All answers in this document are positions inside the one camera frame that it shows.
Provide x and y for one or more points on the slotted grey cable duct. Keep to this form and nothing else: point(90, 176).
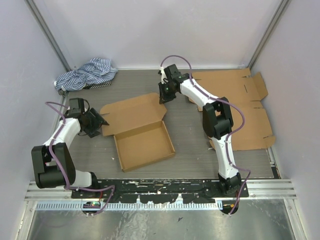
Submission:
point(75, 205)

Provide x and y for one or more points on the stacked brown cardboard blanks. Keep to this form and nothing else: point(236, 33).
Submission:
point(245, 91)

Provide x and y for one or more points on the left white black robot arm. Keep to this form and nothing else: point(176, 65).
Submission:
point(52, 162)

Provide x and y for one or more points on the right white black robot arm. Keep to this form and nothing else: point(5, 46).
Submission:
point(217, 121)

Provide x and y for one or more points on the brown cardboard box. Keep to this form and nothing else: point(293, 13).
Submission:
point(140, 134)

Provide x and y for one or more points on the aluminium frame rail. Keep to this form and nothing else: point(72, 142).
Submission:
point(271, 189)

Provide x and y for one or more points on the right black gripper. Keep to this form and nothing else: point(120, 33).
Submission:
point(164, 97)

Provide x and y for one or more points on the blue striped crumpled cloth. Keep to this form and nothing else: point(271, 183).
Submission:
point(96, 73)

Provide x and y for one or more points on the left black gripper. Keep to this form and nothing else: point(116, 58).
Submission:
point(99, 121)

